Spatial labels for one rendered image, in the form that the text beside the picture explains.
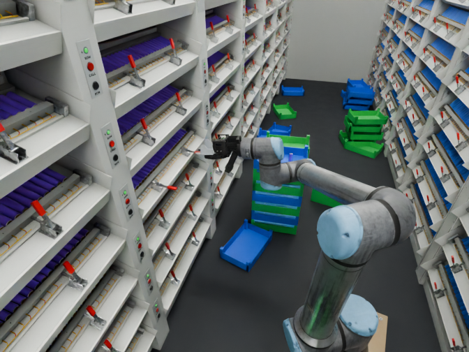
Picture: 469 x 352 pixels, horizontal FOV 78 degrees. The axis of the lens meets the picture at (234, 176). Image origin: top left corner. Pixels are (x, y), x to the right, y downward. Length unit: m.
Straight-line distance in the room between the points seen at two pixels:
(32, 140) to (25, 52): 0.17
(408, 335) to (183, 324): 1.08
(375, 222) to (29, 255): 0.74
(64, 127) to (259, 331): 1.24
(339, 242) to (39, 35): 0.72
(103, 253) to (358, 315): 0.90
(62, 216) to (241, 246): 1.27
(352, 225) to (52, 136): 0.67
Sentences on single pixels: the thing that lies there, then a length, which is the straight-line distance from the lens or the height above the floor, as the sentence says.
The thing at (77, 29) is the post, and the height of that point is 1.32.
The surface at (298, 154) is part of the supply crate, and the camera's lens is 1.85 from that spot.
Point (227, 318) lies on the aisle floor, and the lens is 1.62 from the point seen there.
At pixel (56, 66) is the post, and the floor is 1.25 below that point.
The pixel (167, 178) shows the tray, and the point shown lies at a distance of 1.20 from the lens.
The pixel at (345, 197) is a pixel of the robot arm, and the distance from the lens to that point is 0.94.
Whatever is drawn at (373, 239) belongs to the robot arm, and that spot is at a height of 0.93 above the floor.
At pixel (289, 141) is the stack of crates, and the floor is 0.42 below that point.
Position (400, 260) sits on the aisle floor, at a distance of 2.07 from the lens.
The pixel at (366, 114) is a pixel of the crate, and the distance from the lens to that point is 3.22.
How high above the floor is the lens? 1.42
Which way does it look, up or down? 35 degrees down
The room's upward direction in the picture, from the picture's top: straight up
